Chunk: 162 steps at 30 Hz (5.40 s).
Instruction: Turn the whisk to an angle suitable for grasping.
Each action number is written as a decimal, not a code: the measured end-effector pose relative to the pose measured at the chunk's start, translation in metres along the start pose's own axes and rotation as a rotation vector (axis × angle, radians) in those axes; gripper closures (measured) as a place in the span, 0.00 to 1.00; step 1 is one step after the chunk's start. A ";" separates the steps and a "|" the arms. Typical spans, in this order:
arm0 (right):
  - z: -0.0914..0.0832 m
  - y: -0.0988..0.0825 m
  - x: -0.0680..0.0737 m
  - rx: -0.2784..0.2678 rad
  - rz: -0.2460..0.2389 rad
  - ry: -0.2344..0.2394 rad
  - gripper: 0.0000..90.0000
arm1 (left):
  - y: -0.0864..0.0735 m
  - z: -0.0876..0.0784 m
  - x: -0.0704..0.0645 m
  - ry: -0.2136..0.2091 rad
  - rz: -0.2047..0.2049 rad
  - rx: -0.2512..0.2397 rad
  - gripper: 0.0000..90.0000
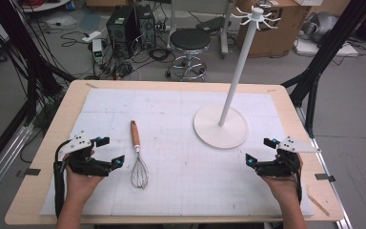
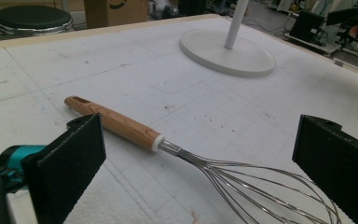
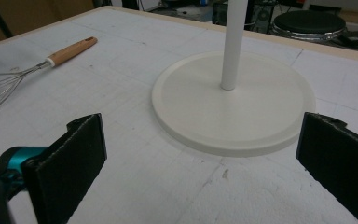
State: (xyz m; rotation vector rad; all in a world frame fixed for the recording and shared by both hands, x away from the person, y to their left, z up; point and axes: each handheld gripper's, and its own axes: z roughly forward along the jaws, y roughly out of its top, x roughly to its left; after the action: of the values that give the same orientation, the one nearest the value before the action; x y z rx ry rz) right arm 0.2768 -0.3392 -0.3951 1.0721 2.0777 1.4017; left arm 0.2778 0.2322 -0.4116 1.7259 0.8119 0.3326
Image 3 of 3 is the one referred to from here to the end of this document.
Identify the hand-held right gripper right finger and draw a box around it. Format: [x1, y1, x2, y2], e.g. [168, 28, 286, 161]
[296, 111, 358, 224]

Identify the white stand with round base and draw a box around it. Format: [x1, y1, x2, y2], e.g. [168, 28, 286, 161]
[151, 0, 317, 158]

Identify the black computer tower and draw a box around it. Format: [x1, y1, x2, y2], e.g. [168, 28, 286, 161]
[213, 0, 278, 34]

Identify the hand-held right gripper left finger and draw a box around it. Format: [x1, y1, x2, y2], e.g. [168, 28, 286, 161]
[21, 113, 108, 224]

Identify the wire whisk with wooden handle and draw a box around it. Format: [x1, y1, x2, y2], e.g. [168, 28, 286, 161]
[0, 35, 99, 116]

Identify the black round hot plate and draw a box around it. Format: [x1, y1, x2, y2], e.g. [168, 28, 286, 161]
[269, 9, 349, 42]

